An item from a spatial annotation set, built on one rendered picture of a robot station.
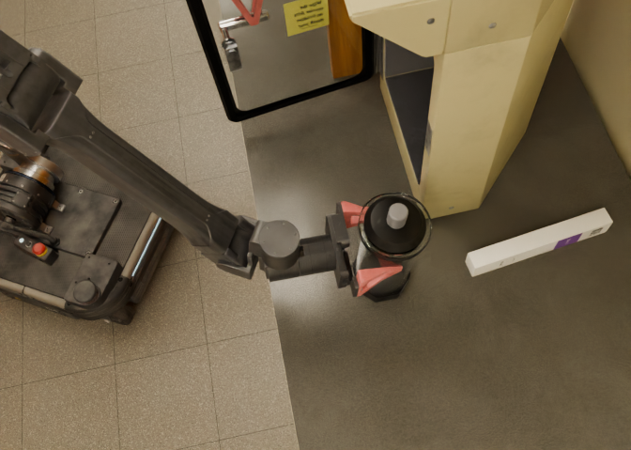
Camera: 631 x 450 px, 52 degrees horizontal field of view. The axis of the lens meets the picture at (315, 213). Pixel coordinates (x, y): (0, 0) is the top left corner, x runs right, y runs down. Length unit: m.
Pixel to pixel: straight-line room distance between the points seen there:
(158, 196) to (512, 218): 0.66
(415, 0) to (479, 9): 0.08
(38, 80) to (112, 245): 1.35
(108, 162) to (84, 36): 2.19
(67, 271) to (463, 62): 1.57
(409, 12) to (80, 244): 1.58
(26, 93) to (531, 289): 0.86
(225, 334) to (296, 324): 1.03
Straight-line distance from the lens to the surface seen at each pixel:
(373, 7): 0.75
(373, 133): 1.33
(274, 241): 0.92
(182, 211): 0.92
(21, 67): 0.83
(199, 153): 2.50
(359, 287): 0.99
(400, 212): 0.93
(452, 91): 0.91
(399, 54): 1.28
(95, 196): 2.22
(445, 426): 1.13
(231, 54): 1.14
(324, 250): 0.99
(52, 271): 2.18
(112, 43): 2.95
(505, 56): 0.89
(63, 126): 0.84
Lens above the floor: 2.05
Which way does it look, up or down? 63 degrees down
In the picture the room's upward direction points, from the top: 11 degrees counter-clockwise
